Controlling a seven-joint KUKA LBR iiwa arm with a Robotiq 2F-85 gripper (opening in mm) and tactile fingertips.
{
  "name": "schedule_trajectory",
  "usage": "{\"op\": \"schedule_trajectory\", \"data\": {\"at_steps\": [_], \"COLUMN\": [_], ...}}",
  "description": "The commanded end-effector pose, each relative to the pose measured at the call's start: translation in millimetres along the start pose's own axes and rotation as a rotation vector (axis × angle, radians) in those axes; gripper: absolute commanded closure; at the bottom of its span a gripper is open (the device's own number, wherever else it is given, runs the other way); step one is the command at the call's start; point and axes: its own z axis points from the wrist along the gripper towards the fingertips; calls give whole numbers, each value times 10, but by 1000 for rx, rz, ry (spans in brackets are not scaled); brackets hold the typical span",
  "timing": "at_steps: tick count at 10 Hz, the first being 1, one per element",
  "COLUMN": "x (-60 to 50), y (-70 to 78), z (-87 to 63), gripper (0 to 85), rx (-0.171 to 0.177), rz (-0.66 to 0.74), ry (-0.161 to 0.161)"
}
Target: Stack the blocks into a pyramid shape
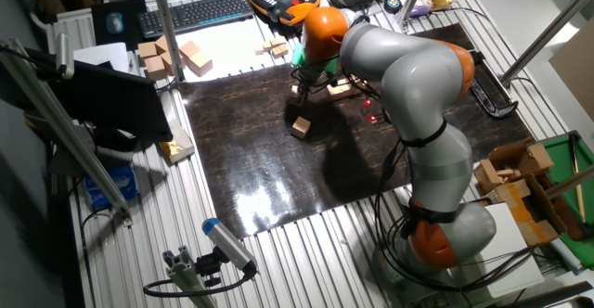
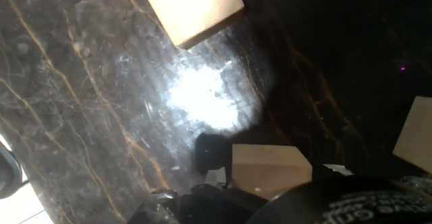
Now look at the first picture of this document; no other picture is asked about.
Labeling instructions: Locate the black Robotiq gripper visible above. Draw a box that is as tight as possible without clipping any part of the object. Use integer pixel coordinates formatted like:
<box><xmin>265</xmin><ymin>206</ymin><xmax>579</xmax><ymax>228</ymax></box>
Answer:
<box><xmin>292</xmin><ymin>66</ymin><xmax>329</xmax><ymax>106</ymax></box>

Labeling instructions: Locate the dark marble pattern mat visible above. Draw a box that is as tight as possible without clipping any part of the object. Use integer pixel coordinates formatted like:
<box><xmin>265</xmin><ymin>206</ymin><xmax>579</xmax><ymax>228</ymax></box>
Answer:
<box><xmin>178</xmin><ymin>22</ymin><xmax>535</xmax><ymax>240</ymax></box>

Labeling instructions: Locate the large white paper sheet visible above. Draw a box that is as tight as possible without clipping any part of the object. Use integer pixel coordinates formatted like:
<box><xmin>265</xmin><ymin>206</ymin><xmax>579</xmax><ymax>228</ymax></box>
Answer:
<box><xmin>174</xmin><ymin>18</ymin><xmax>303</xmax><ymax>84</ymax></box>

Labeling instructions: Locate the open box with gold foil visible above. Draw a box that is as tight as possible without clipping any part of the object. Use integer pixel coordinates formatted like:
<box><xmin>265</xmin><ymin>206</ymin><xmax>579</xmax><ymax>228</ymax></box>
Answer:
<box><xmin>159</xmin><ymin>120</ymin><xmax>196</xmax><ymax>165</ymax></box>

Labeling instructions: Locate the black computer keyboard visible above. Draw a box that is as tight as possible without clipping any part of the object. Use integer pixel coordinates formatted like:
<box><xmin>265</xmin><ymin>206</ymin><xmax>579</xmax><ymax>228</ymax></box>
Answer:
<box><xmin>136</xmin><ymin>0</ymin><xmax>255</xmax><ymax>39</ymax></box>

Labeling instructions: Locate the black monitor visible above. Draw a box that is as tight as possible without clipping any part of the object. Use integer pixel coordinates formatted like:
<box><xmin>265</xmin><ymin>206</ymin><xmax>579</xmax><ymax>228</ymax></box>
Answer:
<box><xmin>25</xmin><ymin>47</ymin><xmax>174</xmax><ymax>145</ymax></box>

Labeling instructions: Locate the grey computer mouse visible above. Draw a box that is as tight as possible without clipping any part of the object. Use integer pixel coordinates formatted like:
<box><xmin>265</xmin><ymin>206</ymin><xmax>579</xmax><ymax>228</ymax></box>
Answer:
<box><xmin>105</xmin><ymin>11</ymin><xmax>125</xmax><ymax>35</ymax></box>

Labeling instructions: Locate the small white paper sheet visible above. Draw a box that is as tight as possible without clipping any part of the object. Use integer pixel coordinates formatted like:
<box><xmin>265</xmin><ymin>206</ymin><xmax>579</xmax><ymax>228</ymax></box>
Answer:
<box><xmin>72</xmin><ymin>42</ymin><xmax>130</xmax><ymax>73</ymax></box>

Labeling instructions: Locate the blue tissue pack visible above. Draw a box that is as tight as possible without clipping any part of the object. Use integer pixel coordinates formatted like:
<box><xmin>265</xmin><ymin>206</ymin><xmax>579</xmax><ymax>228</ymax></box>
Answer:
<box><xmin>83</xmin><ymin>163</ymin><xmax>139</xmax><ymax>210</ymax></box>

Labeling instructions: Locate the short aluminium profile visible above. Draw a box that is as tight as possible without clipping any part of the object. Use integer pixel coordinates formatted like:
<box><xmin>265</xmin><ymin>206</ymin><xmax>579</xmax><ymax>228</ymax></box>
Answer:
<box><xmin>161</xmin><ymin>245</ymin><xmax>219</xmax><ymax>308</ymax></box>

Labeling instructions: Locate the black mouse pad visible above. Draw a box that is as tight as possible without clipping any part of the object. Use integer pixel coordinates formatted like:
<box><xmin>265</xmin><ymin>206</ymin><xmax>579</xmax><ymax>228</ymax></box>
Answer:
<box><xmin>90</xmin><ymin>0</ymin><xmax>149</xmax><ymax>52</ymax></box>

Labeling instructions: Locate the small cardboard box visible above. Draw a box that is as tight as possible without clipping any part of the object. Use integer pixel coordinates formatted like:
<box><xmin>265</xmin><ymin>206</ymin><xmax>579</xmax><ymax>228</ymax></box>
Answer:
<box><xmin>489</xmin><ymin>136</ymin><xmax>556</xmax><ymax>179</ymax></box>

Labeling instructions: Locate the white board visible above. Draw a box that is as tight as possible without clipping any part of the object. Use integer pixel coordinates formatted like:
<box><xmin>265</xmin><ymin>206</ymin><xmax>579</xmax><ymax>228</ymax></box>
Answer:
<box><xmin>463</xmin><ymin>203</ymin><xmax>545</xmax><ymax>300</ymax></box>

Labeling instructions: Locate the big cardboard box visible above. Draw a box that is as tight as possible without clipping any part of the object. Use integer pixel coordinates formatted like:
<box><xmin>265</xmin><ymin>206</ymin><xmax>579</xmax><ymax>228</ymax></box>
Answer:
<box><xmin>472</xmin><ymin>159</ymin><xmax>586</xmax><ymax>249</ymax></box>

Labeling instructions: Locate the green mini pool table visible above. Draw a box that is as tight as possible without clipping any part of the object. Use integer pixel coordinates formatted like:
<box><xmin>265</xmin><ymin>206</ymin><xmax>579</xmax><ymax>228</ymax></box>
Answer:
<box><xmin>540</xmin><ymin>130</ymin><xmax>594</xmax><ymax>270</ymax></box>

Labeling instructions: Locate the brown cardboard sheet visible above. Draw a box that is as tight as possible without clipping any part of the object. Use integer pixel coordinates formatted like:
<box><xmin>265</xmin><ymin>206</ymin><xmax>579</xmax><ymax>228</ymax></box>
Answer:
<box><xmin>549</xmin><ymin>18</ymin><xmax>594</xmax><ymax>123</ymax></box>

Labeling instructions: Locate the wooden cue stick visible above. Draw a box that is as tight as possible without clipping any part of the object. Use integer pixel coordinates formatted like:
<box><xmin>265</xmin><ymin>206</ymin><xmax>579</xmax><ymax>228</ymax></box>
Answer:
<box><xmin>569</xmin><ymin>134</ymin><xmax>587</xmax><ymax>224</ymax></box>

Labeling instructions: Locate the green gripper mount adapter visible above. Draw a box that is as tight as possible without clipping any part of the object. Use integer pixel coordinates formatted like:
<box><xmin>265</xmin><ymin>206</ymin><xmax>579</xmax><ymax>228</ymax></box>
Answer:
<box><xmin>291</xmin><ymin>47</ymin><xmax>339</xmax><ymax>75</ymax></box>

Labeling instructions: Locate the black cable adapter with led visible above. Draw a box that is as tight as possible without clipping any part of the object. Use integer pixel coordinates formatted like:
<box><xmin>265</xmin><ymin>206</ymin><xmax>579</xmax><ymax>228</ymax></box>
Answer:
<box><xmin>381</xmin><ymin>152</ymin><xmax>396</xmax><ymax>180</ymax></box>

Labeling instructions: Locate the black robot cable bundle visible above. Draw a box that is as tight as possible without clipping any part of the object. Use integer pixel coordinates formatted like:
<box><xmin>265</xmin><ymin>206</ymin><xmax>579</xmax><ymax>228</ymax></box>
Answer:
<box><xmin>290</xmin><ymin>6</ymin><xmax>558</xmax><ymax>295</ymax></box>

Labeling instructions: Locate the aluminium frame post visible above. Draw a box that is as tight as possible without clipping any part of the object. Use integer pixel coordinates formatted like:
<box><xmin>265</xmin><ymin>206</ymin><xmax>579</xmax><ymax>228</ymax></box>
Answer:
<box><xmin>500</xmin><ymin>0</ymin><xmax>594</xmax><ymax>86</ymax></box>
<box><xmin>148</xmin><ymin>0</ymin><xmax>187</xmax><ymax>80</ymax></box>

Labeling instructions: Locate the silver camera with blue cap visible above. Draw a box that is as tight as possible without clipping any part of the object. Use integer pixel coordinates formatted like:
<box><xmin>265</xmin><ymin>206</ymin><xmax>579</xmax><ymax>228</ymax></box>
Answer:
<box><xmin>201</xmin><ymin>217</ymin><xmax>259</xmax><ymax>275</ymax></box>

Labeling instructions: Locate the black post base plate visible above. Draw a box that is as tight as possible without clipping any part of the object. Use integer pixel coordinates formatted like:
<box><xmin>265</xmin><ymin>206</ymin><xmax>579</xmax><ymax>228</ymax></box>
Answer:
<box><xmin>468</xmin><ymin>50</ymin><xmax>520</xmax><ymax>119</ymax></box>

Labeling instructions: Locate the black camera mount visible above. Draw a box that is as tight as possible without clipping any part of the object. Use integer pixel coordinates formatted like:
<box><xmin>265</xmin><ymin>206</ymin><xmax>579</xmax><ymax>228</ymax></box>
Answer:
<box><xmin>194</xmin><ymin>247</ymin><xmax>224</xmax><ymax>289</ymax></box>

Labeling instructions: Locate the black camera cable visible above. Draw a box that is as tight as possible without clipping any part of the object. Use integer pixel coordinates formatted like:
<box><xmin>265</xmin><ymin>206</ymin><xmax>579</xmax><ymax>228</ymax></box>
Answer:
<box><xmin>142</xmin><ymin>270</ymin><xmax>259</xmax><ymax>299</ymax></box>

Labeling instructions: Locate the diagonal aluminium frame bar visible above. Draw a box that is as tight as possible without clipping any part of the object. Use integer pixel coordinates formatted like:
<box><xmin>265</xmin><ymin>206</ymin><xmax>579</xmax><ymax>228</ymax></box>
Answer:
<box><xmin>0</xmin><ymin>38</ymin><xmax>134</xmax><ymax>228</ymax></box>

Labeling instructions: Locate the silver stick camera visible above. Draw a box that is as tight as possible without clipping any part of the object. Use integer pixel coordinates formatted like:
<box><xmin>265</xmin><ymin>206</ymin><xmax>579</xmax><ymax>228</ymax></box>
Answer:
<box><xmin>55</xmin><ymin>32</ymin><xmax>75</xmax><ymax>81</ymax></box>

